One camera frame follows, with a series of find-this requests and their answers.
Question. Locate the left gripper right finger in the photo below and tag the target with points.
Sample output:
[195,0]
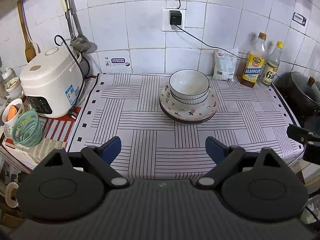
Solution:
[226,158]

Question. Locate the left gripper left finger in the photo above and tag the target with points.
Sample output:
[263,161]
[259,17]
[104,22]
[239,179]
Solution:
[99,160]

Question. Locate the pink carrot pattern plate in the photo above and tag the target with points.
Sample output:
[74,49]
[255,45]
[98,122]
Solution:
[184,113]

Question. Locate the large white bowl black rim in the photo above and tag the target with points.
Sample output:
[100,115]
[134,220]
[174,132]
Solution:
[188,104]

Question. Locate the small white bowl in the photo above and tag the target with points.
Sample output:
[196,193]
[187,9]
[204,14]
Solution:
[188,84]

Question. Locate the red striped cloth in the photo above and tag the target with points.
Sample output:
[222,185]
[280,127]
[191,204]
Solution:
[55,134]

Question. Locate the striped white tablecloth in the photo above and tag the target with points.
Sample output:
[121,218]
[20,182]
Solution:
[155,146]

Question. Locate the dark cooking pot with lid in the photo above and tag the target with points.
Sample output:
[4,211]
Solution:
[301,93]

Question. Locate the green plastic basket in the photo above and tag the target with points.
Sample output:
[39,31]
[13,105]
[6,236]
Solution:
[27,131]

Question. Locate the yellow label cooking wine bottle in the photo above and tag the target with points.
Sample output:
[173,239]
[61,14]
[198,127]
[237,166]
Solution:
[255,61]

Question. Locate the white rice cooker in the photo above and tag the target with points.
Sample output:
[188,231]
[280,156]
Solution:
[52,81]

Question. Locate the clear vinegar bottle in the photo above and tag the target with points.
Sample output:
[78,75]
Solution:
[272,66]

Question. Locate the white salt bag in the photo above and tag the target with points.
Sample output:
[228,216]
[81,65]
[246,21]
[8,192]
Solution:
[225,64]

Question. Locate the white mug with carrot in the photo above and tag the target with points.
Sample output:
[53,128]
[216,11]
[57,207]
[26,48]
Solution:
[11,114]

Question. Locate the hanging metal ladles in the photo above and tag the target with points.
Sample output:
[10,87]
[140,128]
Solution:
[79,42]

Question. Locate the wooden spatula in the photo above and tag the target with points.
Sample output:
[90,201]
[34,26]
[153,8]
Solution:
[30,52]

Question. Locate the black power adapter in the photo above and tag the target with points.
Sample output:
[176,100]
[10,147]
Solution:
[175,17]

